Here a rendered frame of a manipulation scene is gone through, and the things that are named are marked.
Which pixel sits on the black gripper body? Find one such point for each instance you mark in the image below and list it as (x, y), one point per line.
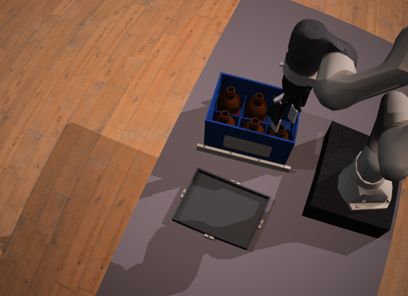
(291, 89)

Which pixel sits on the dark blue crate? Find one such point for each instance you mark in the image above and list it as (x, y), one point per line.
(244, 141)

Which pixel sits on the brown bottle with blue label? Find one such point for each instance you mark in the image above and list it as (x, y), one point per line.
(281, 132)

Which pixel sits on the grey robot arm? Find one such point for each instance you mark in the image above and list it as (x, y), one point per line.
(317, 58)

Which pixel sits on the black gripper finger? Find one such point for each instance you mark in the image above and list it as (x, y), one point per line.
(296, 106)
(277, 110)

